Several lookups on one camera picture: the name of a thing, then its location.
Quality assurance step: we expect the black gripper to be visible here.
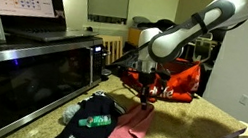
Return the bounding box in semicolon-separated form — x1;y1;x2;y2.
130;67;159;112

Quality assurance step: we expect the pink towel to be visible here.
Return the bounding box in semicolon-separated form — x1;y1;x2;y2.
106;98;156;138

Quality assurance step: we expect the red duffel bag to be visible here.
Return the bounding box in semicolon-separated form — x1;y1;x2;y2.
117;48;204;110

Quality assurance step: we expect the black white striped knit hat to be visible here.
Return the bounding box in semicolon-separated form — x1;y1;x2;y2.
90;88;130;117

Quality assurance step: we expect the grey backpack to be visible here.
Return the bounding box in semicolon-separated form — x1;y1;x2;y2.
110;46;141;73

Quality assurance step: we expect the green tube package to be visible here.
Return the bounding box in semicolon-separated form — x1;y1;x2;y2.
77;110;113;132

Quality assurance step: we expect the wooden slat-back chair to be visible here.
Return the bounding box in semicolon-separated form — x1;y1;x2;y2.
93;32;126;68

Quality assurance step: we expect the wooden dresser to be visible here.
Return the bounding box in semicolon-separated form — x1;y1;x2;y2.
126;26;144;48

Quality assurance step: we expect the grey office chair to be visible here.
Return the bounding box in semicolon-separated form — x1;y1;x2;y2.
189;31;217;66

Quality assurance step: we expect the black clothing pile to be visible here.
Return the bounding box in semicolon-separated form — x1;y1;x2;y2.
136;14;178;35

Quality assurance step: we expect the grey fluffy pompom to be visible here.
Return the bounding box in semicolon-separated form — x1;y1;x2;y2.
60;102;81;128

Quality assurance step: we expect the grey pillow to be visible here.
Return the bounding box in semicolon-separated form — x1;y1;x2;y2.
130;15;152;31

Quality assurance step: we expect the black computer monitor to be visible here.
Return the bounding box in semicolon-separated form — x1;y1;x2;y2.
210;26;229;44

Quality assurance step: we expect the black steel microwave oven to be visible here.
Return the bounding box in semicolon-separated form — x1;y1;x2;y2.
0;20;110;138

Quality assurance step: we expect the white wall outlet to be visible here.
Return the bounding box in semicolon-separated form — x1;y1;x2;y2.
238;94;248;107

